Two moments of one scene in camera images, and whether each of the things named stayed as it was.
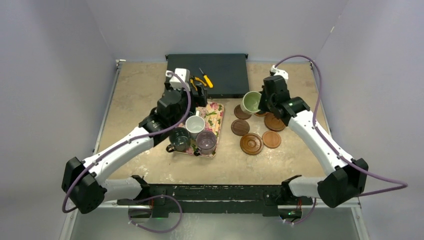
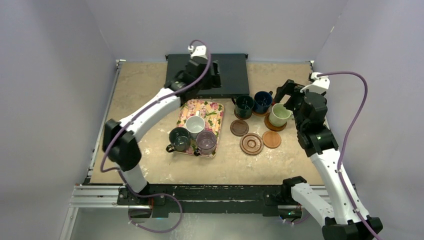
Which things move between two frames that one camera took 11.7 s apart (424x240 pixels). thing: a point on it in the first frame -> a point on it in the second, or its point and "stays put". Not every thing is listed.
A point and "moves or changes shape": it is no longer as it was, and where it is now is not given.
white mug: (195, 124) stays put
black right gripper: (265, 102) -> (289, 91)
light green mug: (250, 102) moves or changes shape
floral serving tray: (212, 114) stays put
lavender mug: (206, 142) stays put
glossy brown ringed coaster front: (251, 143) stays put
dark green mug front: (179, 139) stays put
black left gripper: (198, 99) -> (216, 79)
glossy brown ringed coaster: (273, 123) stays put
